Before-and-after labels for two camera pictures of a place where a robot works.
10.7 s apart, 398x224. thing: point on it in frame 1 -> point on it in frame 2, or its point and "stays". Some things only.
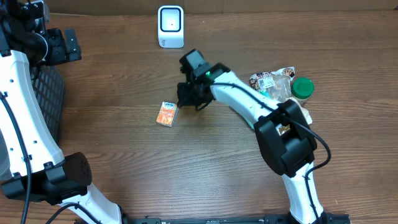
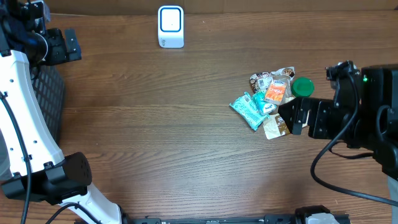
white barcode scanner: x=170 y=24 stays
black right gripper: x=186 y=101 -> x=318 y=110
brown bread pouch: x=278 y=83 stays
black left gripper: x=61 y=47 stays
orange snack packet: x=167 y=113 -> x=278 y=89
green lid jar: x=301 y=88 stays
